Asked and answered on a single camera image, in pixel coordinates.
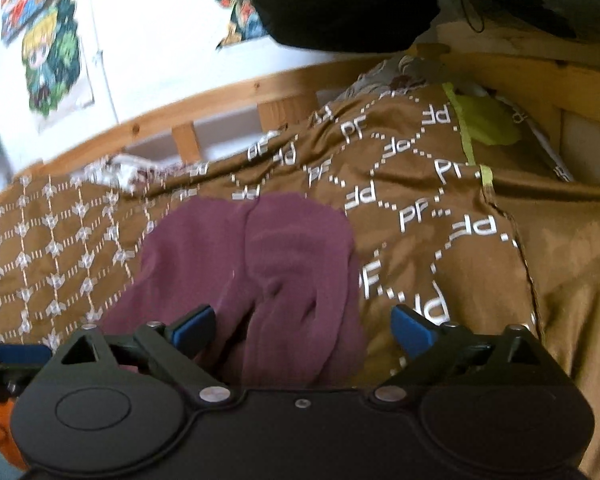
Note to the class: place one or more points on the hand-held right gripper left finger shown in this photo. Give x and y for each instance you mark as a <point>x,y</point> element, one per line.
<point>195,329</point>

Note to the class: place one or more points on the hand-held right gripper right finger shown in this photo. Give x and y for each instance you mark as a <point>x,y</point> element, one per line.
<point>411,330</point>

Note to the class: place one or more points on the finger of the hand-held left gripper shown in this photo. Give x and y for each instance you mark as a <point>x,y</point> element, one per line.
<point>22,352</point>

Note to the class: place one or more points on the maroon garment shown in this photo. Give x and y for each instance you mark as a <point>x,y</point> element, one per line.
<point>290,270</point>

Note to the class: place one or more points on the orange object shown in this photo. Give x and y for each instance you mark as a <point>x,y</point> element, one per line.
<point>0,435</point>

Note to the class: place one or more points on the brown floral-print blanket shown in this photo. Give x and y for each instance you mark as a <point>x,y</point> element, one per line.
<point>55,260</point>

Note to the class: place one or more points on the brown letter-print blanket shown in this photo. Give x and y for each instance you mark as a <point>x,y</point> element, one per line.
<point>430,210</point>

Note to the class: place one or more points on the lime green cloth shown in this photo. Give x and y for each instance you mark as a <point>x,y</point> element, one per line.
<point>485,120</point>

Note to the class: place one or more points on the black cloth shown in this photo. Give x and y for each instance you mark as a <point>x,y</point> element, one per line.
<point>355,0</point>

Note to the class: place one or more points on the wooden bed frame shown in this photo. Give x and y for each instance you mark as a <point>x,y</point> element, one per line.
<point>205,105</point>

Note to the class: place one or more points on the white wall conduit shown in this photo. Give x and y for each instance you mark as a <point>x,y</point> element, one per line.
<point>105,60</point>

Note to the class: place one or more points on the green cartoon wall poster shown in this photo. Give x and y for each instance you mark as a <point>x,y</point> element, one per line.
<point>55,60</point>

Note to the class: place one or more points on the yellow and red wall poster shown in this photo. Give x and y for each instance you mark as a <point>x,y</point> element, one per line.
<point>230,0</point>

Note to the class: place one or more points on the red cartoon wall poster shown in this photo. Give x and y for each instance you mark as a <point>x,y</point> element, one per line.
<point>27,7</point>

